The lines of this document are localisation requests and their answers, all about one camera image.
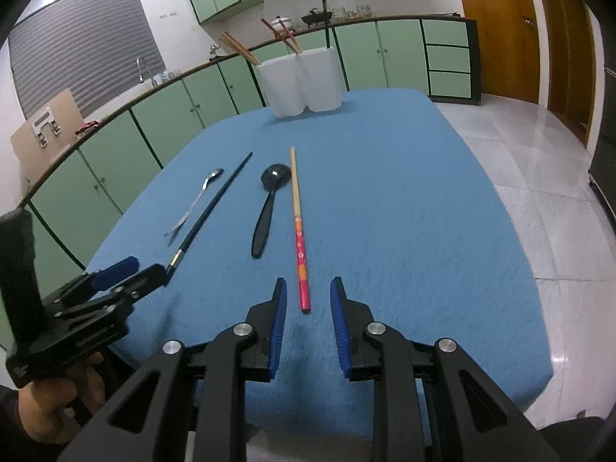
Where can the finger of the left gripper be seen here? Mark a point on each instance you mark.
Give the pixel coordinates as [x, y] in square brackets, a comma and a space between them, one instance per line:
[121, 298]
[85, 286]

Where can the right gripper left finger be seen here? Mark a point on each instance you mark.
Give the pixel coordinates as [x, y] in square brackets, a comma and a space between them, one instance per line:
[188, 402]

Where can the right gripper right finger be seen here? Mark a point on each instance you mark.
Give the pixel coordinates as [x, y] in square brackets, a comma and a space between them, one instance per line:
[431, 402]

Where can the dark blue chopstick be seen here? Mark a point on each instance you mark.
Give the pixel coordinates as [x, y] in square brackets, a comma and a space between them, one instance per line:
[203, 217]

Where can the silver metal spoon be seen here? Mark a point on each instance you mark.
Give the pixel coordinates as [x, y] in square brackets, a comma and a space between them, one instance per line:
[212, 176]

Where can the red floral wooden chopstick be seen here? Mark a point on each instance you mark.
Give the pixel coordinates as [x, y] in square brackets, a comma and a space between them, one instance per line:
[301, 261]

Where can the black plastic spoon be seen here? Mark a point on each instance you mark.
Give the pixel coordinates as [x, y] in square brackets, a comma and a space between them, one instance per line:
[273, 178]

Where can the red patterned chopstick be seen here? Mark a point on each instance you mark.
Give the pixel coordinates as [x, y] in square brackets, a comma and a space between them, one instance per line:
[291, 42]
[276, 35]

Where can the black chopstick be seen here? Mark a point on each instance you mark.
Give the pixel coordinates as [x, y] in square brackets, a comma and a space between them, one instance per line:
[326, 20]

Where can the green lower kitchen cabinets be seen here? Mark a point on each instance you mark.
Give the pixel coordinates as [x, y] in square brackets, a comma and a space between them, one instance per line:
[93, 181]

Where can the chrome kitchen faucet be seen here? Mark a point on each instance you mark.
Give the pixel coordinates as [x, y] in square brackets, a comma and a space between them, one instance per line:
[144, 70]

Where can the person's left hand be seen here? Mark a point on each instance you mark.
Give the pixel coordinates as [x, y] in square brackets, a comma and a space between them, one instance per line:
[43, 404]

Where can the wooden board with scale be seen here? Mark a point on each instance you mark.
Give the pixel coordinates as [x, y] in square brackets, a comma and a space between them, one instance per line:
[46, 135]

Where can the pink cloth on counter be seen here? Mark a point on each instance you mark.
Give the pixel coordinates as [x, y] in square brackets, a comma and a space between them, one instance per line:
[86, 127]

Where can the blue table cloth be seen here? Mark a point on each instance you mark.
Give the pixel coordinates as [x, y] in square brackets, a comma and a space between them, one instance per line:
[393, 202]

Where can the grey window blind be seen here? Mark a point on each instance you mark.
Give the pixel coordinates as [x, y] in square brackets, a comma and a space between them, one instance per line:
[87, 46]

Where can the white double utensil holder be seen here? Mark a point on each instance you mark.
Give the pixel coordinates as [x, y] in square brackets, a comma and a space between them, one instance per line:
[309, 80]

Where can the black glass cabinet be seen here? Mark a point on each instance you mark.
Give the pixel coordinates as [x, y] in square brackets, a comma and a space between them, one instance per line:
[602, 173]

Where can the white cooking pot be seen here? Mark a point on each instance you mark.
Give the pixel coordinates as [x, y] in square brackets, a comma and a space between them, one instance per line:
[282, 24]

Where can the black wok on stove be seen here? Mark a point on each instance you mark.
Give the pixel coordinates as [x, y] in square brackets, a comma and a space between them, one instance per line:
[313, 18]

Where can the brown wooden door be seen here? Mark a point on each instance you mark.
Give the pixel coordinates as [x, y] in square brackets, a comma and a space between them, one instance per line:
[509, 47]

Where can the open wooden doorway frame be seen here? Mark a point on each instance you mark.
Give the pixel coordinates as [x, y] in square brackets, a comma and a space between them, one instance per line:
[571, 65]

